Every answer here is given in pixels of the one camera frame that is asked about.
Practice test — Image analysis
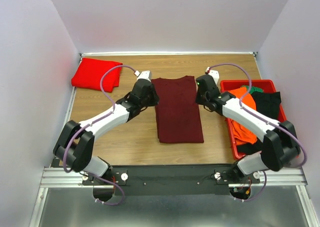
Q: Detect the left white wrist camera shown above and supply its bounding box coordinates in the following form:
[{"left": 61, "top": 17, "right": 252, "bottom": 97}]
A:
[{"left": 134, "top": 70, "right": 152, "bottom": 82}]

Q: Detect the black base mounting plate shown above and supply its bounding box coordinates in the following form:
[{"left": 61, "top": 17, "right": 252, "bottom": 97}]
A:
[{"left": 82, "top": 163, "right": 262, "bottom": 197}]

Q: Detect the folded red t shirt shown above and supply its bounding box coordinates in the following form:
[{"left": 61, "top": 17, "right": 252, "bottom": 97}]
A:
[{"left": 71, "top": 58, "right": 122, "bottom": 93}]

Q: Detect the black t shirt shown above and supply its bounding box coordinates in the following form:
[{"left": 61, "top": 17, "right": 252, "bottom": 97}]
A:
[{"left": 236, "top": 92, "right": 286, "bottom": 155}]

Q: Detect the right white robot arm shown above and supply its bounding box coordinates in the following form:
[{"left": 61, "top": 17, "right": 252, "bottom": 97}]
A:
[{"left": 195, "top": 74, "right": 302, "bottom": 182}]

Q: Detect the aluminium frame rail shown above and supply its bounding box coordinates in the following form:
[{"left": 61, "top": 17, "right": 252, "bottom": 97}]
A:
[{"left": 228, "top": 168, "right": 308, "bottom": 188}]

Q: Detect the maroon t shirt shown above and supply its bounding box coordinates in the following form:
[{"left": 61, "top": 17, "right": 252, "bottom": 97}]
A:
[{"left": 151, "top": 75, "right": 204, "bottom": 144}]

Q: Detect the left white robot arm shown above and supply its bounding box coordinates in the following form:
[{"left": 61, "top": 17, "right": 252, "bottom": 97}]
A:
[{"left": 53, "top": 78, "right": 159, "bottom": 177}]

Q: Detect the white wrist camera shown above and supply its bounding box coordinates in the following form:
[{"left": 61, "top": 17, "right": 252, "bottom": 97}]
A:
[
  {"left": 134, "top": 70, "right": 152, "bottom": 82},
  {"left": 205, "top": 67, "right": 220, "bottom": 84}
]

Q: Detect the orange t shirt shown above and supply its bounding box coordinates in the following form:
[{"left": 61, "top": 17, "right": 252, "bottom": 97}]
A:
[{"left": 228, "top": 86, "right": 258, "bottom": 146}]

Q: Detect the green t shirt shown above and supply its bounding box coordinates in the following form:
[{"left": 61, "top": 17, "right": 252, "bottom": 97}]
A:
[{"left": 242, "top": 85, "right": 264, "bottom": 95}]

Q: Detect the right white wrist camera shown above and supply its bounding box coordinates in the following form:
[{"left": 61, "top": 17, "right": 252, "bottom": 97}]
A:
[{"left": 205, "top": 67, "right": 220, "bottom": 84}]

